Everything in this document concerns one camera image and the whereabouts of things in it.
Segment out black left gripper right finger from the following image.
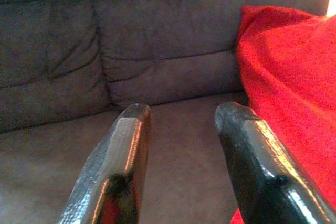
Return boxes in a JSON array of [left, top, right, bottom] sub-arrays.
[[214, 101, 336, 224]]

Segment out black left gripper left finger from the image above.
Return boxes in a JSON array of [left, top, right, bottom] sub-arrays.
[[58, 103, 152, 224]]

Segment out red pillow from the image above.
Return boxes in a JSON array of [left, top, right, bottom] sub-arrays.
[[230, 5, 336, 224]]

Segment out brown fabric sofa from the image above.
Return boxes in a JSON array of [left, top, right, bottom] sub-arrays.
[[0, 0, 332, 224]]

